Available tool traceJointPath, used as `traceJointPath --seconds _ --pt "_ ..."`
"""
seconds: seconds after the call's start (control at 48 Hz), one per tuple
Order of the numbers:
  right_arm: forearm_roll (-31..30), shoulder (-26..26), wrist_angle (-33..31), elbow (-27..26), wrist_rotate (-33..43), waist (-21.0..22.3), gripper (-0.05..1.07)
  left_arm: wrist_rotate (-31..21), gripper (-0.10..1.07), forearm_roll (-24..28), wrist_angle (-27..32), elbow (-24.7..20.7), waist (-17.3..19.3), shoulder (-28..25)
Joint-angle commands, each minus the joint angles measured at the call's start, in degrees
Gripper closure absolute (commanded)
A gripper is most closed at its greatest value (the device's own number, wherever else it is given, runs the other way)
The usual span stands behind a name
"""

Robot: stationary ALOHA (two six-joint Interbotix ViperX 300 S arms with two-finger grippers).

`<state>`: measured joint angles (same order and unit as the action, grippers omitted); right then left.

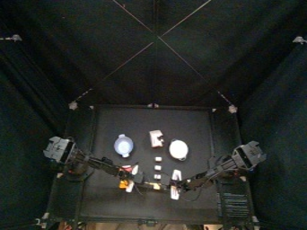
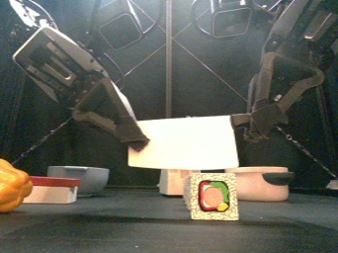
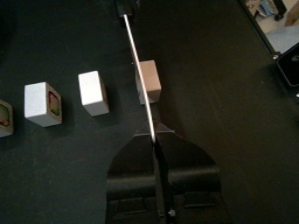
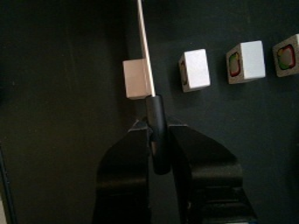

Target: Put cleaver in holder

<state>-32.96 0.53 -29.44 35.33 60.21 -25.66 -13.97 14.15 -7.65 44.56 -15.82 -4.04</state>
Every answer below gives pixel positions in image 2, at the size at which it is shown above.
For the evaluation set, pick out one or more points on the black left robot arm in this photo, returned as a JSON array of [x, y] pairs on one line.
[[27, 14]]

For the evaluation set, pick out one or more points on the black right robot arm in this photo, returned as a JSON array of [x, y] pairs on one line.
[[229, 19]]

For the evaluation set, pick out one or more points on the blue-grey toy bowl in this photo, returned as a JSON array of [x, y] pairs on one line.
[[89, 179]]

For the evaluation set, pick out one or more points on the toy sushi roll piece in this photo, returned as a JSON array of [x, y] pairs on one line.
[[215, 197], [186, 192]]

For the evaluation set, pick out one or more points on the red and white toy block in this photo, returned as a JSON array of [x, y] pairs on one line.
[[48, 194]]

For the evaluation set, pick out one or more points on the yellow toy pepper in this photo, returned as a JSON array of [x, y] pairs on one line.
[[11, 187]]

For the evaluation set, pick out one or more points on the grey vertical frame pole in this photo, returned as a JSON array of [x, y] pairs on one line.
[[169, 66]]

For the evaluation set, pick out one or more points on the grey frame bracket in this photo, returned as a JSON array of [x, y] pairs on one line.
[[333, 184]]

